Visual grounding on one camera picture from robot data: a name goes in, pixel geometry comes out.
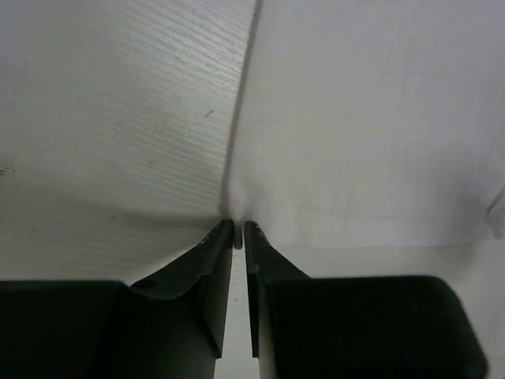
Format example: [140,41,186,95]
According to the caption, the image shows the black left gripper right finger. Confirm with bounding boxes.
[243,221,309,378]

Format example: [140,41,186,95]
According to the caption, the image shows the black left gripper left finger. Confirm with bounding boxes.
[129,220,233,378]

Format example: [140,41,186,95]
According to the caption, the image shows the white tank top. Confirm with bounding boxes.
[227,1,504,248]

